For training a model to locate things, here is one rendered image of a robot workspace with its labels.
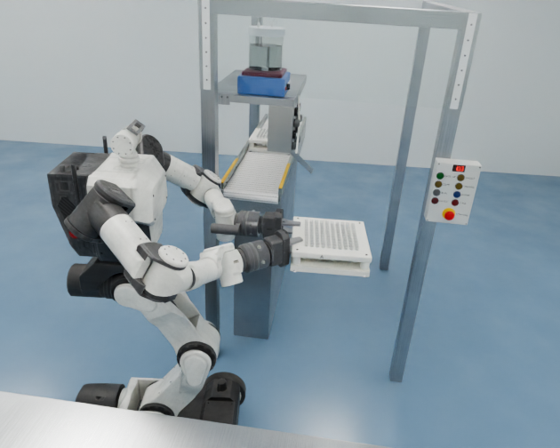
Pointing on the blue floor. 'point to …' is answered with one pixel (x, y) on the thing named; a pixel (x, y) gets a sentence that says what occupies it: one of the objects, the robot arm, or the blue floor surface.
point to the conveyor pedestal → (260, 287)
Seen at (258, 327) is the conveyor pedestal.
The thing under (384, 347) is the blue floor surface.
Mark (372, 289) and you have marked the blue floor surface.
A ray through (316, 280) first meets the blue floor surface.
